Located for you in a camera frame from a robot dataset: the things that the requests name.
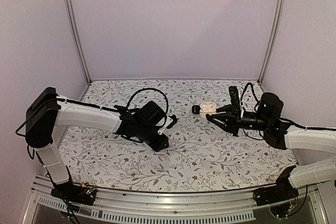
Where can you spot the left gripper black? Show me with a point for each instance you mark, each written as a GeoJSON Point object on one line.
{"type": "Point", "coordinates": [158, 146]}

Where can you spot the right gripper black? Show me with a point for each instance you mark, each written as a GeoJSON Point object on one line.
{"type": "Point", "coordinates": [233, 125]}

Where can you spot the white charging case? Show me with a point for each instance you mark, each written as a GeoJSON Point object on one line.
{"type": "Point", "coordinates": [207, 108]}

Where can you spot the black earbud charging case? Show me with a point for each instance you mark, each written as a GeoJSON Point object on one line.
{"type": "Point", "coordinates": [196, 109]}

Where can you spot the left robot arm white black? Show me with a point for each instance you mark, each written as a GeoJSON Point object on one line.
{"type": "Point", "coordinates": [140, 125]}

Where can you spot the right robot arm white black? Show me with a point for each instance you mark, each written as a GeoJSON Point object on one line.
{"type": "Point", "coordinates": [281, 134]}

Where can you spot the floral patterned table mat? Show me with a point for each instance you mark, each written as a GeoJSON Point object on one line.
{"type": "Point", "coordinates": [200, 156]}

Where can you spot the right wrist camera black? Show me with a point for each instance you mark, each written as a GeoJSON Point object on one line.
{"type": "Point", "coordinates": [234, 97]}

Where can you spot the right aluminium corner post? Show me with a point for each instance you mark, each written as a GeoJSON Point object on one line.
{"type": "Point", "coordinates": [279, 6]}

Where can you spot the aluminium corner post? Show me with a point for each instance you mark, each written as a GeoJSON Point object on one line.
{"type": "Point", "coordinates": [76, 40]}
{"type": "Point", "coordinates": [279, 6]}

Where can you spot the aluminium front rail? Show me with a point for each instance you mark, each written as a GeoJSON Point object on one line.
{"type": "Point", "coordinates": [120, 206]}

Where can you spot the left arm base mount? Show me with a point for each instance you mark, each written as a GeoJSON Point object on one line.
{"type": "Point", "coordinates": [83, 194]}

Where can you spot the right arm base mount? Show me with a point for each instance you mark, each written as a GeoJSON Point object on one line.
{"type": "Point", "coordinates": [282, 190]}

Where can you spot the left aluminium corner post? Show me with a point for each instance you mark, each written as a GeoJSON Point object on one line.
{"type": "Point", "coordinates": [76, 40]}

